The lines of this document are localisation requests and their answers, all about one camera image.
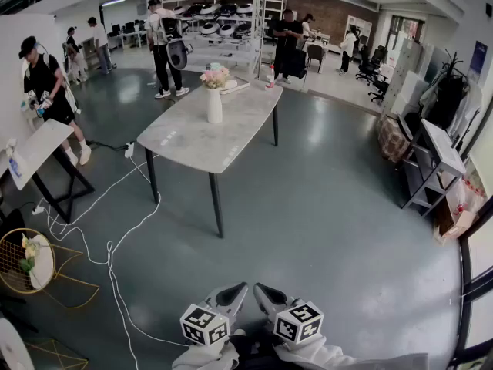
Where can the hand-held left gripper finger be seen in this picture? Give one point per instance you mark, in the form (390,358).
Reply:
(237,305)
(223,291)

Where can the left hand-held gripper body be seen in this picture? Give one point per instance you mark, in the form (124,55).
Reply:
(204,326)

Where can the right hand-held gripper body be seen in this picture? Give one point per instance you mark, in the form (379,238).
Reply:
(296,322)

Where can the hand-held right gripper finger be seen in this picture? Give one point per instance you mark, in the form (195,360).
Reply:
(262,301)
(279,295)

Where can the white ribbed vase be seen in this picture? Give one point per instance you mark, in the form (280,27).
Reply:
(215,108)

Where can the pink artificial flowers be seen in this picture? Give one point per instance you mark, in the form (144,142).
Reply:
(213,77)

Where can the person's left forearm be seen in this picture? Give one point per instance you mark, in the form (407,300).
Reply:
(200,358)

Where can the person's right forearm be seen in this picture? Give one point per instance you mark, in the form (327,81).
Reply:
(346,358)

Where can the person's black harness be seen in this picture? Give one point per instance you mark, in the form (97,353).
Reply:
(250,349)

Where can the grey marble table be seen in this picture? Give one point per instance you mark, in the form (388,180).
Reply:
(215,141)

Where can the cardboard box red items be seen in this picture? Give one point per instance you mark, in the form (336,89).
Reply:
(460,222)

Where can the brown plaid bag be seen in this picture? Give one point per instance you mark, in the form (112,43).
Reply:
(393,139)

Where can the small white power strip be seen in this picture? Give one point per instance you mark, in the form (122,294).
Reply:
(37,210)

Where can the white tray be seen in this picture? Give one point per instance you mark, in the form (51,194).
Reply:
(239,87)

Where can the red cap plastic bottle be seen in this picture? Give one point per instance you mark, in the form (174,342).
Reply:
(270,81)

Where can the grey shelf unit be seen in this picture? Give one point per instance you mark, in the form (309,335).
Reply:
(443,145)

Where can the white pitcher mint lid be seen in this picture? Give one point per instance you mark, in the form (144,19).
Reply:
(213,67)

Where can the black office chair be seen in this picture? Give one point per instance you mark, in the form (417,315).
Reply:
(379,89)
(367,66)

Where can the black fabric chair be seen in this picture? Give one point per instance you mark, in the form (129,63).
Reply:
(297,64)

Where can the white metal shelving rack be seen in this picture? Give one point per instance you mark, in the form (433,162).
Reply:
(239,58)

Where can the white desk black legs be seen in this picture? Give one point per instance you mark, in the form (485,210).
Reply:
(42,141)

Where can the brown chair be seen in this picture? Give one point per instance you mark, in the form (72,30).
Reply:
(316,52)

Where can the white foam box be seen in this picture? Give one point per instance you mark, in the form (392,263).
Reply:
(414,87)

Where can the black coat rack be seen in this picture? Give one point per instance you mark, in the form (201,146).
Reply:
(448,98)

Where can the group of round white devices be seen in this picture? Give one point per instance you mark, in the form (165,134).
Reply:
(210,27)

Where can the white locker cabinet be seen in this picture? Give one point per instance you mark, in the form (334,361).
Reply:
(404,60)

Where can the row of desks with monitors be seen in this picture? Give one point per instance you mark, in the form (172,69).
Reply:
(127,33)

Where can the white display cabinet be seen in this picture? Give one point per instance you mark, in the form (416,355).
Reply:
(364,27)

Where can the narrow white rack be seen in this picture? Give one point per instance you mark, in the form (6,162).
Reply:
(274,14)

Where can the blue wall poster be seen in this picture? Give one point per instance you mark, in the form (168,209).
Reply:
(478,56)

